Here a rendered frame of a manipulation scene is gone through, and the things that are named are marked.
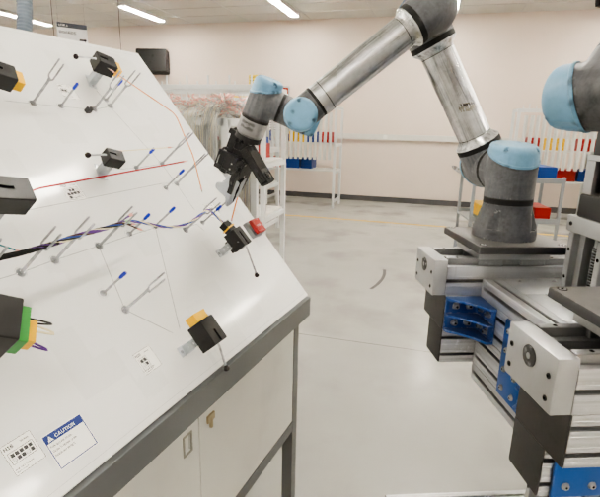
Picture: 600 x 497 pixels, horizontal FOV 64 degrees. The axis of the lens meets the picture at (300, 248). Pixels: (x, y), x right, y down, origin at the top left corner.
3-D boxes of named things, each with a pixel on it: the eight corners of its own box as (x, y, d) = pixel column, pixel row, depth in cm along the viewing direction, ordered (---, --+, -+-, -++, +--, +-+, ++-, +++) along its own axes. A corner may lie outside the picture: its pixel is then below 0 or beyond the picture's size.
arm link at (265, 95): (285, 88, 117) (254, 74, 116) (269, 129, 122) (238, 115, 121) (288, 84, 124) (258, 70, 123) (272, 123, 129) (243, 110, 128)
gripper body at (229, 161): (225, 165, 136) (240, 125, 131) (251, 178, 134) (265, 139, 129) (211, 168, 129) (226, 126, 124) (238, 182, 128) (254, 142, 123)
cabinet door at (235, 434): (294, 421, 169) (296, 318, 159) (205, 540, 120) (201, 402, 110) (287, 419, 170) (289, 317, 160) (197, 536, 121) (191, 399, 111)
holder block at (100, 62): (59, 65, 129) (76, 40, 125) (97, 79, 138) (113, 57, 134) (64, 77, 128) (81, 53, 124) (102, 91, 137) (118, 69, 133)
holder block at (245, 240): (235, 252, 133) (245, 245, 131) (223, 237, 133) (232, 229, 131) (242, 248, 136) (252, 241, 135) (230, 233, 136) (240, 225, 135)
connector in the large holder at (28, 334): (8, 318, 72) (20, 304, 70) (28, 321, 74) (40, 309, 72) (3, 352, 68) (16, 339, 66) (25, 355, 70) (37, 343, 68)
